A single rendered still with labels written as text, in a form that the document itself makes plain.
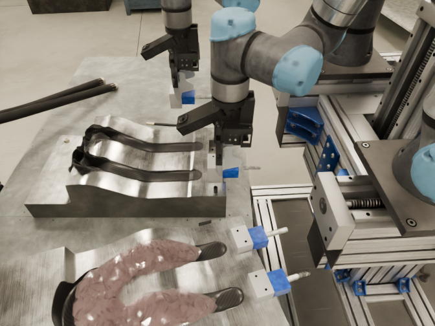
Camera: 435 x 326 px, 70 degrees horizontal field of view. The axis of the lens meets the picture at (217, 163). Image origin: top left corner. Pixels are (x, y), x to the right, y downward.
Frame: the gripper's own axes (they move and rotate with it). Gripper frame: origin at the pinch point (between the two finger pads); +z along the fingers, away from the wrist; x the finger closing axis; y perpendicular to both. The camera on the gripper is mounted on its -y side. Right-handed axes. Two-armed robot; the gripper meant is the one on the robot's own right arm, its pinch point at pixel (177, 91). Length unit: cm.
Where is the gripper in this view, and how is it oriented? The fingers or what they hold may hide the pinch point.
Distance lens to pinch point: 97.9
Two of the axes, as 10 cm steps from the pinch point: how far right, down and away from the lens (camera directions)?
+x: 0.0, -7.2, 7.0
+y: 10.0, 0.0, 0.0
